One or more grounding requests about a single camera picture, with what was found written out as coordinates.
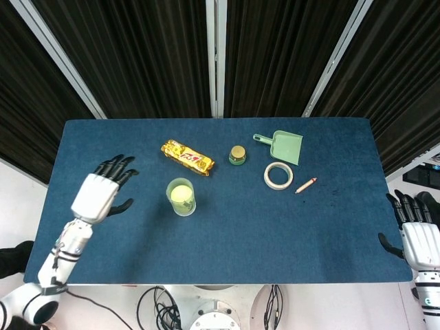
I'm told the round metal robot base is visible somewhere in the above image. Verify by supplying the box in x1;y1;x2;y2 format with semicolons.
164;284;272;330

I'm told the gold snack packet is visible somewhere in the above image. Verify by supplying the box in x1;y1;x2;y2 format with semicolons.
160;139;216;177

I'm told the small jar with gold lid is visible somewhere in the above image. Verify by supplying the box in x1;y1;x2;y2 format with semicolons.
228;145;248;166

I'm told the black cable bundle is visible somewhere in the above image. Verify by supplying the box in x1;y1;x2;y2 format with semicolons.
263;284;286;330
137;285;183;330

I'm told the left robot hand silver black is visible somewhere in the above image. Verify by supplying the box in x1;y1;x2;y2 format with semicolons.
70;154;140;225

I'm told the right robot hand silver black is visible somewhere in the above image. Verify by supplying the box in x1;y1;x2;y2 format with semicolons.
377;189;440;272

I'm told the blue table cloth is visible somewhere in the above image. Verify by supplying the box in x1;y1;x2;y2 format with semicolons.
25;118;413;285

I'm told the green plastic dustpan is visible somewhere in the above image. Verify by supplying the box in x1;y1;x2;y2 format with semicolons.
253;130;304;166

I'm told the black curtain panel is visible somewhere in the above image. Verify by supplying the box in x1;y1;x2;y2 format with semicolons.
30;0;212;120
0;0;100;188
314;0;440;179
223;0;362;119

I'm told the black cloth bundle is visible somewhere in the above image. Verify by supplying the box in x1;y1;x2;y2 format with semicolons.
0;240;34;279

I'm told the dark fabric bundle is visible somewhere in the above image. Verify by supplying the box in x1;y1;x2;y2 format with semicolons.
6;316;45;330

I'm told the white masking tape roll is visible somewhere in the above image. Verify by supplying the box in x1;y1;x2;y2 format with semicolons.
263;162;294;190

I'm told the black equipment box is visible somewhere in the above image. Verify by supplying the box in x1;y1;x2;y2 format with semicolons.
401;161;440;188

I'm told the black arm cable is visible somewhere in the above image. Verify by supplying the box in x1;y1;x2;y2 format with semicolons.
53;240;140;330

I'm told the transparent plastic cup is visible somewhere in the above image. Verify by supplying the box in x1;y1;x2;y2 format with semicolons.
166;177;197;217

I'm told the white frame post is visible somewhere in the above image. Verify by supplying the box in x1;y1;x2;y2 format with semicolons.
205;0;228;120
8;0;107;120
301;0;378;118

